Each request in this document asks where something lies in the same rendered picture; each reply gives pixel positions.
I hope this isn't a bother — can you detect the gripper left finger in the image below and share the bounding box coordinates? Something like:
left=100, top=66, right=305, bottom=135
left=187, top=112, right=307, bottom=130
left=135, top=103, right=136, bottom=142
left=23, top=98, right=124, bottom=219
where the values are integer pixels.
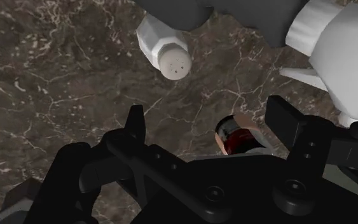
left=24, top=104, right=233, bottom=224

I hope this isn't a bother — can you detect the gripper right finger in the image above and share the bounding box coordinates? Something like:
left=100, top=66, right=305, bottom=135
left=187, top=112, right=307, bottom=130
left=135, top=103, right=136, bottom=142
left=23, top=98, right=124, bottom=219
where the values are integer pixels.
left=264, top=95, right=358, bottom=217

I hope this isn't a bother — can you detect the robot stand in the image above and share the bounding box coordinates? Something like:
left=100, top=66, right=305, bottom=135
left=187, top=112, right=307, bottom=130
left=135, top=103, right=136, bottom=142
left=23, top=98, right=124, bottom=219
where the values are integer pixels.
left=133, top=0, right=310, bottom=49

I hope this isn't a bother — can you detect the white salt shaker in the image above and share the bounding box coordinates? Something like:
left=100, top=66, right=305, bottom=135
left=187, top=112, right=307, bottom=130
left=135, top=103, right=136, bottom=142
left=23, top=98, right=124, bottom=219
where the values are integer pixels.
left=135, top=13, right=193, bottom=81

